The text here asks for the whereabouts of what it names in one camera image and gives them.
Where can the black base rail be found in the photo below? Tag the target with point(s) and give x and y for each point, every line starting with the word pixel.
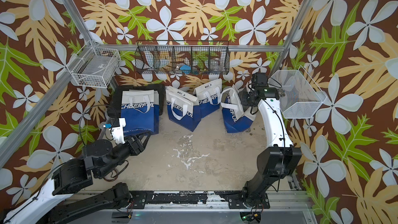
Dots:
pixel 232 199

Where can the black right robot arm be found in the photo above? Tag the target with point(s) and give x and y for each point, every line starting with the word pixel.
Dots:
pixel 280 158

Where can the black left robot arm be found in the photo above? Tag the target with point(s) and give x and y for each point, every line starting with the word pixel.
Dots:
pixel 98 159

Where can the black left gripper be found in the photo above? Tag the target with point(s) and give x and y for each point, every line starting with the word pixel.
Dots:
pixel 138 146

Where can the black plastic tool case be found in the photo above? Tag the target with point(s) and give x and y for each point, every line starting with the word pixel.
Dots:
pixel 117 97

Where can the white mesh bin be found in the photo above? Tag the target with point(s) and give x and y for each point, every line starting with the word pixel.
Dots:
pixel 300 95

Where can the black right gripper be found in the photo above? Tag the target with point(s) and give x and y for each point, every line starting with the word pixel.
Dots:
pixel 244 100

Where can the white wire basket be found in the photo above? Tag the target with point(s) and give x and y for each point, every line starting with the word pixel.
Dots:
pixel 94 65

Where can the black wire basket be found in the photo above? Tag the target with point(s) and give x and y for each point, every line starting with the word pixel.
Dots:
pixel 201 57

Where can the narrow takeout bag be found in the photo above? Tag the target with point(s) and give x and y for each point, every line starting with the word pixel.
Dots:
pixel 183 108

